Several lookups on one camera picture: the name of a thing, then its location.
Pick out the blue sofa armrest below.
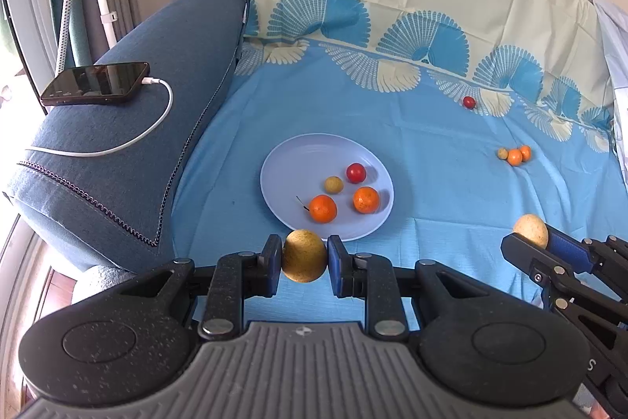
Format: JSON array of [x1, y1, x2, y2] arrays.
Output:
[[2, 0, 258, 273]]

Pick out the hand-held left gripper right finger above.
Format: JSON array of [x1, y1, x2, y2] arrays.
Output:
[[328, 235, 496, 339]]

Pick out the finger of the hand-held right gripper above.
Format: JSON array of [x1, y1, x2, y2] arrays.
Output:
[[544, 225, 628, 297], [500, 234, 628, 351]]

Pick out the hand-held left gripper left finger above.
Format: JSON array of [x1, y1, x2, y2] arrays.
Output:
[[120, 235, 284, 339]]

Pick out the white charging cable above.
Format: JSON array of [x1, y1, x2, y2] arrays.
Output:
[[29, 78, 175, 157]]

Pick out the pale blue round plate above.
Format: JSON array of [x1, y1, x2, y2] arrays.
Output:
[[260, 133, 394, 242]]

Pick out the white cloth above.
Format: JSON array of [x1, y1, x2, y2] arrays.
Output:
[[583, 0, 628, 185]]

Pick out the blue fan print sheet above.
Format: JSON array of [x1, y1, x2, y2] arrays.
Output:
[[172, 0, 628, 331]]

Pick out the black smartphone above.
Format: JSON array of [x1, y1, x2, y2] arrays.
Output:
[[40, 62, 150, 107]]

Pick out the white fuzzy cushion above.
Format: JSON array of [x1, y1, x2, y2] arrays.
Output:
[[73, 264, 141, 303]]

